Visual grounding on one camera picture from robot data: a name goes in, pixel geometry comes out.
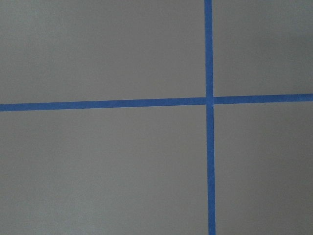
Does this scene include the blue tape line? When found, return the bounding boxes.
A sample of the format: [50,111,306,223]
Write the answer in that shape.
[0,93,313,113]
[203,0,217,235]

